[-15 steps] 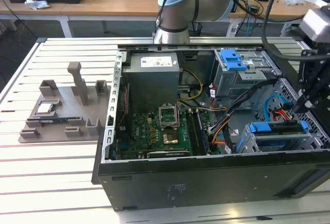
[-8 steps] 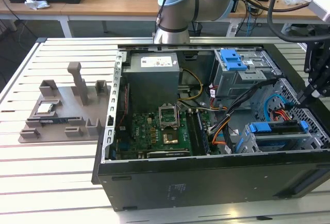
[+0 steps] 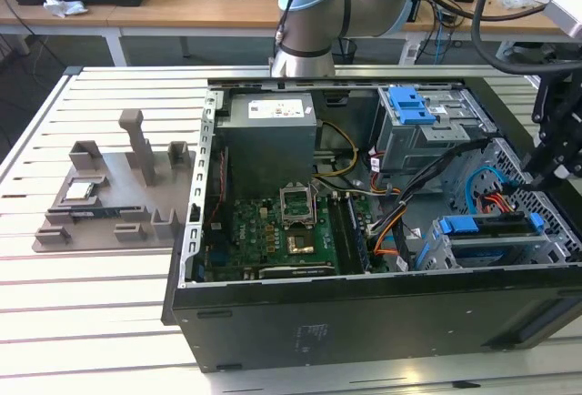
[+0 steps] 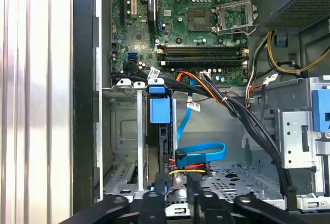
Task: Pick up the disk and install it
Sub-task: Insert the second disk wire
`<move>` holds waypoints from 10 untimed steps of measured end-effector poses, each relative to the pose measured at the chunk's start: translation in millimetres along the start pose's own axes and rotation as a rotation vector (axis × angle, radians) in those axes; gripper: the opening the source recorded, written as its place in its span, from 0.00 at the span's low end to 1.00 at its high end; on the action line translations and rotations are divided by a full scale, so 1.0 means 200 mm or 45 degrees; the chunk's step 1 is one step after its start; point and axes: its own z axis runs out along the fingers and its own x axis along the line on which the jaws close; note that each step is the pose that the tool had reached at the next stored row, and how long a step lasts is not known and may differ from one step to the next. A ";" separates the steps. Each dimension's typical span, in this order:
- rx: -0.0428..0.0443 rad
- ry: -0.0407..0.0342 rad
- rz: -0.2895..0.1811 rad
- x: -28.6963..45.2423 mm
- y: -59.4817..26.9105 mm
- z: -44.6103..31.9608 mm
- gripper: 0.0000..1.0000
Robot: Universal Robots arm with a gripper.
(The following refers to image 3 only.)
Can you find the office chair base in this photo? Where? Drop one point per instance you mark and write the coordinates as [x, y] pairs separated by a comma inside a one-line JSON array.
[[523, 51]]

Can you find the installed RAM stick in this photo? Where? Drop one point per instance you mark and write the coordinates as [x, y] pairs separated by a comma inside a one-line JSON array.
[[358, 235]]

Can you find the CPU socket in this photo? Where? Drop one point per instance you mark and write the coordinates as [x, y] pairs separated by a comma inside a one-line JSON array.
[[300, 242]]

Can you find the white power strip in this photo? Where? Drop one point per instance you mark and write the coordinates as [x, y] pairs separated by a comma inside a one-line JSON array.
[[410, 53]]

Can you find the black RAM slot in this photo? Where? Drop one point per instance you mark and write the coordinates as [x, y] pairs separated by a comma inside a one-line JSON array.
[[337, 235]]

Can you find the grey power supply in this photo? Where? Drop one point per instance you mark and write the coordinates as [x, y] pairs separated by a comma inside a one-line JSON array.
[[268, 140]]

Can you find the blue plastic latch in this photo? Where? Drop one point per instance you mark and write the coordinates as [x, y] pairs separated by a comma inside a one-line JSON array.
[[409, 106]]

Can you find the green motherboard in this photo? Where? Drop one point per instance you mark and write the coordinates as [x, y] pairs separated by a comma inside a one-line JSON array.
[[254, 235]]

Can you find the silver CPU chip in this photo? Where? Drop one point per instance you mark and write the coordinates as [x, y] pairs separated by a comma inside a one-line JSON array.
[[78, 191]]

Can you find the grey parts rack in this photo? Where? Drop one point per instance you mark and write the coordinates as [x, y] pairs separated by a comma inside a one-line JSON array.
[[123, 185]]

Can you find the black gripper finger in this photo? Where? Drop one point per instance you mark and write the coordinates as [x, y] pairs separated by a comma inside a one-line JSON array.
[[541, 163], [570, 156]]

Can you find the hard disk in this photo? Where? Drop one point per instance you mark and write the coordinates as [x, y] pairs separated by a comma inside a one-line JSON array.
[[482, 231]]

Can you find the crumpled white paper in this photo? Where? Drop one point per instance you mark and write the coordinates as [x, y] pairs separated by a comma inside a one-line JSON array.
[[63, 6]]

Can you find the metal disk bay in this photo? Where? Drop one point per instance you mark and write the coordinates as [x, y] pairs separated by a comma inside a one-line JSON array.
[[559, 240]]

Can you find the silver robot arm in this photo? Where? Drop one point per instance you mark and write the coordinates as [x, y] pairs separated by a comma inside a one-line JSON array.
[[327, 13]]

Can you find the metal drive cage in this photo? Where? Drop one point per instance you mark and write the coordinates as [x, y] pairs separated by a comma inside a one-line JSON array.
[[423, 144]]

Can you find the blue RAM stick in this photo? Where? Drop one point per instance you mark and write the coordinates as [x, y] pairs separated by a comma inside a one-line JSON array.
[[93, 213]]

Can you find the black PC case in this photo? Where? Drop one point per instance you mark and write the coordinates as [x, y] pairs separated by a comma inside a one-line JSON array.
[[364, 322]]

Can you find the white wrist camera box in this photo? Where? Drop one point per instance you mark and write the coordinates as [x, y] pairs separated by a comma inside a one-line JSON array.
[[566, 8]]

